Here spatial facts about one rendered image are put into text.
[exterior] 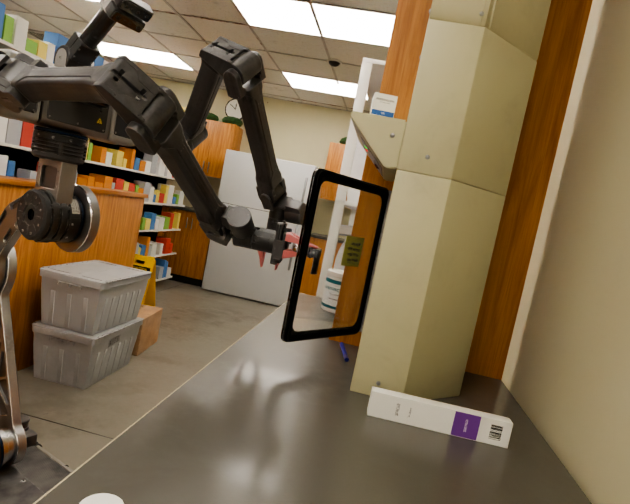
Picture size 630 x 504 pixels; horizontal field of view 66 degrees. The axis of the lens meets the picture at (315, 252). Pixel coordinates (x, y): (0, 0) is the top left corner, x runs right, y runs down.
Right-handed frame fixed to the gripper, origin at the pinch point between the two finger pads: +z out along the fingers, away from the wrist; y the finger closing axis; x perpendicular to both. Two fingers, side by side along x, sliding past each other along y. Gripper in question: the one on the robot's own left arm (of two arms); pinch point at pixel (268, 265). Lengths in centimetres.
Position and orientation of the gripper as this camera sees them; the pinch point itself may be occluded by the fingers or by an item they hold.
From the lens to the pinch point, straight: 151.5
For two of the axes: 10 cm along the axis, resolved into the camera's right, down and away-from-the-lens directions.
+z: -1.9, 9.8, 0.9
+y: 9.7, 2.0, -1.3
